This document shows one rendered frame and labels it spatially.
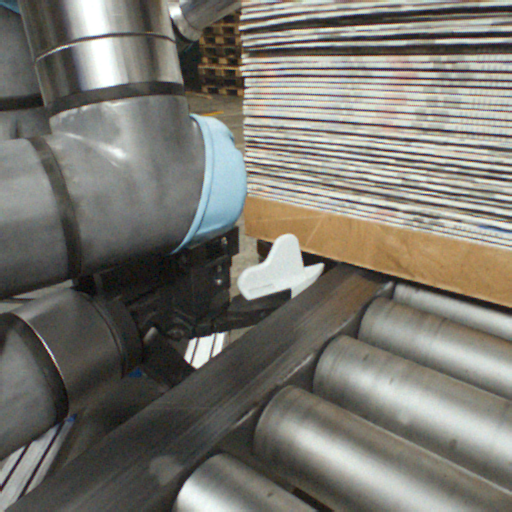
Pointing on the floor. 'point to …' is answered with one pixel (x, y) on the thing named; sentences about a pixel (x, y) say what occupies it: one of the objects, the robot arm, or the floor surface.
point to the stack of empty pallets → (230, 77)
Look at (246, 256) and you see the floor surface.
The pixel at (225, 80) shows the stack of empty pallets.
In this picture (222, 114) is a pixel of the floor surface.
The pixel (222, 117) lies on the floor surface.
